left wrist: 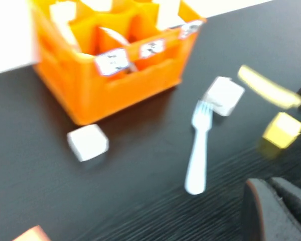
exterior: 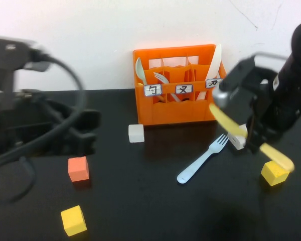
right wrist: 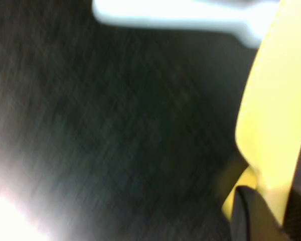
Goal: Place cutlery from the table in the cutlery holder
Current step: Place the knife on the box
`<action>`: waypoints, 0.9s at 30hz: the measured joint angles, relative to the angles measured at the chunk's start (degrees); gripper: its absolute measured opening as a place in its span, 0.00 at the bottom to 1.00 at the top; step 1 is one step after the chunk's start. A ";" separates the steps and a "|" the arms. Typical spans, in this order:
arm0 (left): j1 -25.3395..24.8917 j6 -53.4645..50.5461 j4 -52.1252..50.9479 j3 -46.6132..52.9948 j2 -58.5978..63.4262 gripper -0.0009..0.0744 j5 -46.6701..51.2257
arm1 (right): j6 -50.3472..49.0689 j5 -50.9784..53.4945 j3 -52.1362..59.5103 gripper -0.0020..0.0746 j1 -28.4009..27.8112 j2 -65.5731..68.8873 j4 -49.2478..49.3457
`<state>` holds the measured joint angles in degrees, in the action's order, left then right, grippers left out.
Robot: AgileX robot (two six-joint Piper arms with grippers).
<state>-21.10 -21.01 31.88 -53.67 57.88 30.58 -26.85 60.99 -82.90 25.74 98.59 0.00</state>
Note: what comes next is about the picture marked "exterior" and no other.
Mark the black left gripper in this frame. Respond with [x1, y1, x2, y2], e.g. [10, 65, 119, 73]
[15, 99, 102, 156]

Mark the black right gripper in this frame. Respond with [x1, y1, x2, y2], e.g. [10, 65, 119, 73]
[245, 66, 284, 154]

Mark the yellow plastic knife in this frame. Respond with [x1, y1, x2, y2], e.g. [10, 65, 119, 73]
[209, 104, 295, 173]

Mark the light blue plastic fork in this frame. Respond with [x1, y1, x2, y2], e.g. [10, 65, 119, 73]
[177, 134, 229, 185]

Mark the orange plastic cutlery holder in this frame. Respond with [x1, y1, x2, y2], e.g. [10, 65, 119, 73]
[132, 44, 228, 126]

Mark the salmon orange foam cube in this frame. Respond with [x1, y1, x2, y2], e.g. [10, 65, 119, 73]
[68, 156, 90, 182]

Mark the yellow cube with chipped face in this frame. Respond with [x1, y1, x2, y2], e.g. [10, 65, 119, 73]
[260, 160, 290, 187]

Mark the white foam cube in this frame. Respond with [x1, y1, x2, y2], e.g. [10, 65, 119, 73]
[128, 124, 145, 143]

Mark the paper label for knives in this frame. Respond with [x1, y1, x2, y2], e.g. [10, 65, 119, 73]
[205, 78, 224, 89]

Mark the paper label for spoons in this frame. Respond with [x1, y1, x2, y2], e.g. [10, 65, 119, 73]
[143, 84, 163, 97]

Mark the white plastic spoon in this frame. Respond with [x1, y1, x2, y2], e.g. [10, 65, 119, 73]
[135, 57, 165, 101]

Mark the cream white plastic knife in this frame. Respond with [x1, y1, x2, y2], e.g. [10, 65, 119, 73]
[195, 43, 222, 101]

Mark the paper label for forks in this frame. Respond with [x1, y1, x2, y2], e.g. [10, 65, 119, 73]
[175, 84, 193, 95]

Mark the plain yellow foam cube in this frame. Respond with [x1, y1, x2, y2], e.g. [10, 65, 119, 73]
[60, 205, 88, 237]

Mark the white plastic fork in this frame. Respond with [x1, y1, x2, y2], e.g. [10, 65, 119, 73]
[153, 72, 183, 102]

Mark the white USB wall charger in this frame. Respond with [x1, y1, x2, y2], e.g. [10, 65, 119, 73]
[227, 124, 249, 151]

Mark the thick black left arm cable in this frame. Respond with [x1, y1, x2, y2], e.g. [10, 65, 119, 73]
[0, 54, 88, 169]

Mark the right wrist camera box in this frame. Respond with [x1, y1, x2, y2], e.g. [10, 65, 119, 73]
[212, 56, 256, 111]

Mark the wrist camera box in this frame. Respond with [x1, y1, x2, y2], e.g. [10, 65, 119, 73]
[0, 36, 51, 72]
[212, 56, 256, 111]

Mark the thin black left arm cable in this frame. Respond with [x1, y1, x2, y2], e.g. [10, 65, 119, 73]
[9, 157, 38, 203]

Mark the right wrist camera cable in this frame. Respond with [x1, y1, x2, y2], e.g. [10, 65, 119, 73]
[253, 51, 291, 62]

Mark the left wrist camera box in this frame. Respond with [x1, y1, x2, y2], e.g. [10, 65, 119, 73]
[0, 36, 51, 72]

